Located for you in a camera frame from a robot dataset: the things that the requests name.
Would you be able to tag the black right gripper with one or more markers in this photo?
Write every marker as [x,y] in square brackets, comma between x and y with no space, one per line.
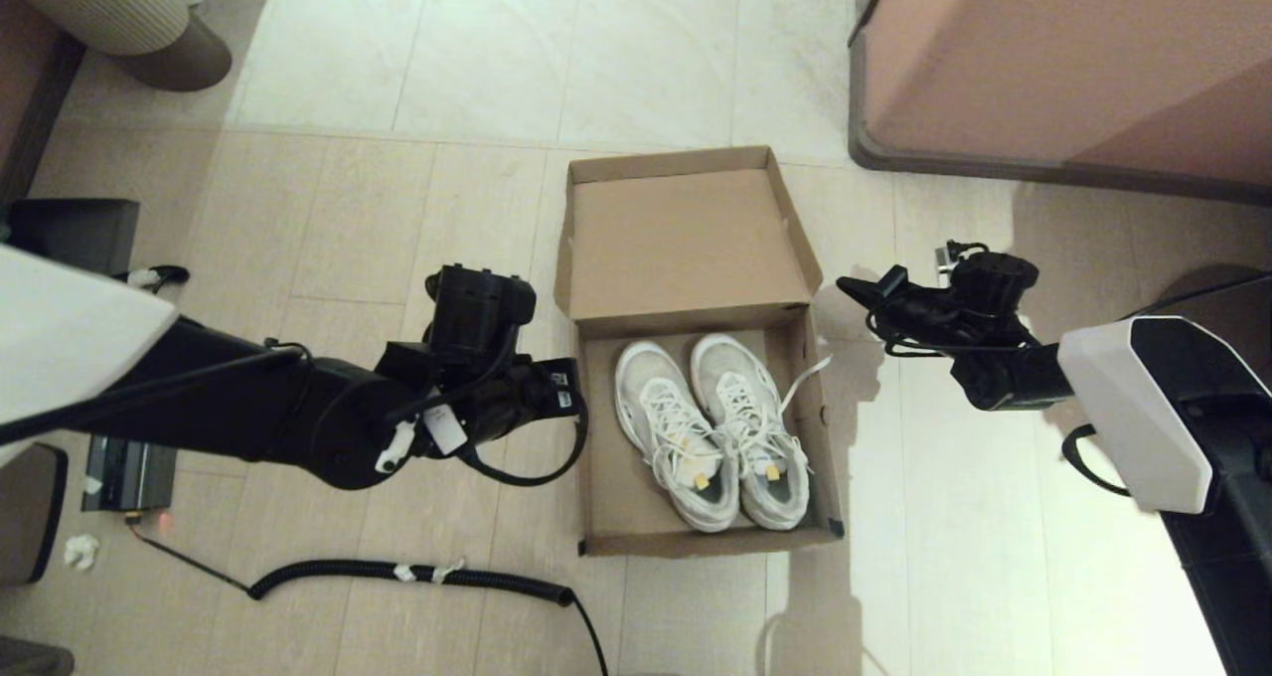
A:
[934,318]

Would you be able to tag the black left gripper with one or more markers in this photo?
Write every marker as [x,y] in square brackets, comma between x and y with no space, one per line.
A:
[507,398]

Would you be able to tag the white lace-up sneaker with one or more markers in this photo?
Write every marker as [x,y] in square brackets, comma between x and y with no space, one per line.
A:
[676,427]
[755,408]

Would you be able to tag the brown cardboard shoe box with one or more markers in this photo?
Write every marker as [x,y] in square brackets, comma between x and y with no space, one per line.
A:
[676,249]

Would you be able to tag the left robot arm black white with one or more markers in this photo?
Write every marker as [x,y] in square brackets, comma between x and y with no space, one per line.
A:
[248,408]

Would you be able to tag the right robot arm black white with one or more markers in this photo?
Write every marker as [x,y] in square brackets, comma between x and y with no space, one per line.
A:
[1133,408]

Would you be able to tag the dark grey metal plate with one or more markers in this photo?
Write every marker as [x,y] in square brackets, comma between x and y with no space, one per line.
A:
[79,234]

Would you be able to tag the pink cabinet dark base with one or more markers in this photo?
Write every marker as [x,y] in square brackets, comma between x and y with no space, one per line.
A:
[1073,60]

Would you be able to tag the round brown floor base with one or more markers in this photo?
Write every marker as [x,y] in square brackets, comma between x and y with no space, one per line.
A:
[1227,286]

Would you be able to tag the grey power adapter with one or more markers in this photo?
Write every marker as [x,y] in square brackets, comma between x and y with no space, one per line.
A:
[129,477]

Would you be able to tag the crumpled white paper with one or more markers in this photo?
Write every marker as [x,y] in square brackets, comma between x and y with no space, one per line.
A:
[81,551]

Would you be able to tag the dark rounded panel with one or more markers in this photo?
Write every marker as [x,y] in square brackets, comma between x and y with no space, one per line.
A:
[25,527]

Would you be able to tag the dark grey curved object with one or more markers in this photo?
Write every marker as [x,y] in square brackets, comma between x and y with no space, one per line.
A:
[30,659]

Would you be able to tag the beige ribbed bin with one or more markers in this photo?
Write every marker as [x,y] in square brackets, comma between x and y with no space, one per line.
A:
[99,5]

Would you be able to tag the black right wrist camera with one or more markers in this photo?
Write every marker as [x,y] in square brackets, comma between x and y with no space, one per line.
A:
[892,278]

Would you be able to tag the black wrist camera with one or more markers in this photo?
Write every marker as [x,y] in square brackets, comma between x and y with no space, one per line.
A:
[892,278]
[561,388]

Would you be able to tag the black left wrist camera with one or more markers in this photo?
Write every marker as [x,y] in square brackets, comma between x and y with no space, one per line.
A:
[561,388]

